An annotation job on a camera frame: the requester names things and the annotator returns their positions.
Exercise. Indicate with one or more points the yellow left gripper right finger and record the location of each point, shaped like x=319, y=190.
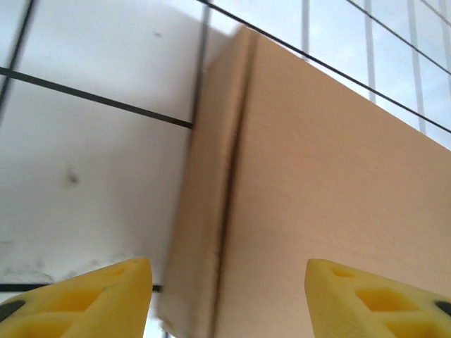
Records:
x=370, y=310

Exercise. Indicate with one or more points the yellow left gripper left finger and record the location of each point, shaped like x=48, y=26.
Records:
x=70, y=310

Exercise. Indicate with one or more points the brown cardboard box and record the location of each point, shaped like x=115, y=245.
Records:
x=317, y=176

